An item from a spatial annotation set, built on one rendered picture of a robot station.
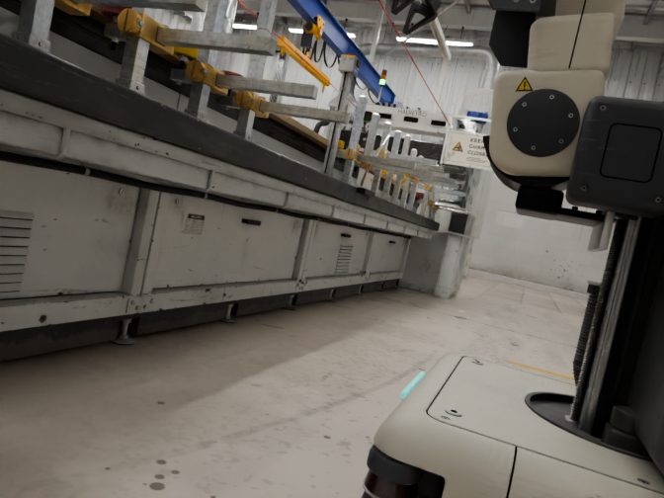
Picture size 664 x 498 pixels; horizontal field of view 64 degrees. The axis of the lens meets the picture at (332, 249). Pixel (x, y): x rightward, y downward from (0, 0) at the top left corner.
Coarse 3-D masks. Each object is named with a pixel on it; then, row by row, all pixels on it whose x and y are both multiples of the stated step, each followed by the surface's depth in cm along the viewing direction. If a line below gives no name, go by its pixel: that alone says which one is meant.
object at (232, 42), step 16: (112, 32) 123; (160, 32) 119; (176, 32) 117; (192, 32) 116; (208, 32) 114; (208, 48) 117; (224, 48) 114; (240, 48) 112; (256, 48) 110; (272, 48) 111
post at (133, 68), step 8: (136, 8) 116; (144, 8) 115; (152, 16) 118; (128, 40) 116; (136, 40) 116; (128, 48) 116; (136, 48) 115; (144, 48) 117; (128, 56) 116; (136, 56) 116; (144, 56) 118; (128, 64) 116; (136, 64) 116; (144, 64) 118; (120, 72) 117; (128, 72) 116; (136, 72) 117; (136, 80) 117
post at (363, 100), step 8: (360, 96) 256; (360, 104) 255; (360, 112) 255; (360, 120) 255; (352, 128) 257; (360, 128) 257; (352, 136) 256; (352, 144) 256; (352, 160) 256; (344, 168) 258; (352, 168) 258; (344, 176) 257
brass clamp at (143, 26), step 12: (132, 12) 113; (120, 24) 114; (132, 24) 113; (144, 24) 115; (156, 24) 118; (132, 36) 116; (144, 36) 116; (156, 36) 119; (156, 48) 122; (168, 48) 123
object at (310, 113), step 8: (224, 96) 170; (224, 104) 170; (232, 104) 169; (264, 104) 166; (272, 104) 165; (280, 104) 164; (288, 104) 163; (264, 112) 168; (272, 112) 165; (280, 112) 164; (288, 112) 163; (296, 112) 162; (304, 112) 161; (312, 112) 160; (320, 112) 159; (328, 112) 158; (336, 112) 157; (344, 112) 156; (320, 120) 161; (328, 120) 158; (336, 120) 157; (344, 120) 156
